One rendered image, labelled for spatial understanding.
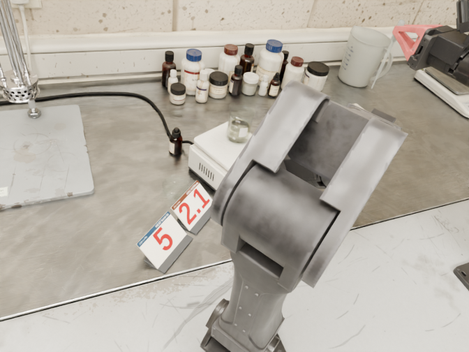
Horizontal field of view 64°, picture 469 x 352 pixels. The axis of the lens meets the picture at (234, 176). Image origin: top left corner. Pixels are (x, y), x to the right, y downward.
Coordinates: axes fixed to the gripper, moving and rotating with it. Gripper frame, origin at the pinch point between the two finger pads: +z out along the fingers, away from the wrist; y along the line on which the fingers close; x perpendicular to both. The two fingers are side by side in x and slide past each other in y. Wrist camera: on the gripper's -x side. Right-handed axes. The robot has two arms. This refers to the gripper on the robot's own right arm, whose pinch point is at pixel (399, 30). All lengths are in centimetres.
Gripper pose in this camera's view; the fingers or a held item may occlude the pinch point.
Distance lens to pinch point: 86.9
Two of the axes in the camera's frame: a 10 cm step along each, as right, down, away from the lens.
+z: -5.6, -6.3, 5.4
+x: -1.4, 7.1, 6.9
